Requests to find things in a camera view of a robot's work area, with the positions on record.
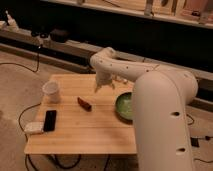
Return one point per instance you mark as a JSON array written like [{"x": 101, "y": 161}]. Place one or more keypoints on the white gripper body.
[{"x": 102, "y": 79}]

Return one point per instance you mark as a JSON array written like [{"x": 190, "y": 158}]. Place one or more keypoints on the red pepper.
[{"x": 85, "y": 105}]

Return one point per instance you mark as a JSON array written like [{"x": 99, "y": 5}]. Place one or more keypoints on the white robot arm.
[{"x": 159, "y": 98}]

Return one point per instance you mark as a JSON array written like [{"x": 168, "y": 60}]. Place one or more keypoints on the white sponge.
[{"x": 34, "y": 128}]

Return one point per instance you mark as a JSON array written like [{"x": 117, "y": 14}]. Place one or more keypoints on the green bowl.
[{"x": 123, "y": 106}]

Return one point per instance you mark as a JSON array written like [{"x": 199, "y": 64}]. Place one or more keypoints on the wooden table board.
[{"x": 78, "y": 131}]

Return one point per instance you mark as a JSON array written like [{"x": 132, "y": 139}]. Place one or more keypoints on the white paper cup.
[{"x": 51, "y": 90}]

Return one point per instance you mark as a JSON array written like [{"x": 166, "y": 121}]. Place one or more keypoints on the dark round object on ledge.
[{"x": 59, "y": 35}]

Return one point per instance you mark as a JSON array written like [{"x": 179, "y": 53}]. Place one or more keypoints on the black smartphone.
[{"x": 50, "y": 120}]

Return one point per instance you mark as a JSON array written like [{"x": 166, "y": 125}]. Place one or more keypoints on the black power adapter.
[{"x": 194, "y": 142}]

